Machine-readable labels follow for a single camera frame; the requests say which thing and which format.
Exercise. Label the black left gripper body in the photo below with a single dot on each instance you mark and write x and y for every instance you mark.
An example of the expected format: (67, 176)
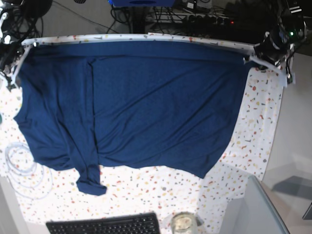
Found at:
(273, 48)

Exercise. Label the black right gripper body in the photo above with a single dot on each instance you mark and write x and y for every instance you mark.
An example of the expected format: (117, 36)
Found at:
(9, 53)

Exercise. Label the dark blue t-shirt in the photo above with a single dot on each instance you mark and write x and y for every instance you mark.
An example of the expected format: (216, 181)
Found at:
(130, 103)

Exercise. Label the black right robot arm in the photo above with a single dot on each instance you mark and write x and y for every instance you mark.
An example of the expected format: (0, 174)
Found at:
(18, 22)

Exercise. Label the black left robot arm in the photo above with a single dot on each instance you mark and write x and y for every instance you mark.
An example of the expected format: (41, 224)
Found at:
(288, 29)

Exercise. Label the black power strip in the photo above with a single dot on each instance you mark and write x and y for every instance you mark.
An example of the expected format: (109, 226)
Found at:
(184, 18)

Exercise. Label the blue box with oval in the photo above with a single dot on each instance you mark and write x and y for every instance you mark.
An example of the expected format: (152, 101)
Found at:
(142, 3)

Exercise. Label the clear glass jar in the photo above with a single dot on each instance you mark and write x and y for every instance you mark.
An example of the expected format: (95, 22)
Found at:
(184, 223)

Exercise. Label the black computer keyboard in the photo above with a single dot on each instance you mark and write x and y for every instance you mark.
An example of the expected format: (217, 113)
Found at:
(130, 224)

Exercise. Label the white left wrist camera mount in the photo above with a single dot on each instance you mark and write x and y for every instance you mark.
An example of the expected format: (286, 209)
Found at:
(285, 77)

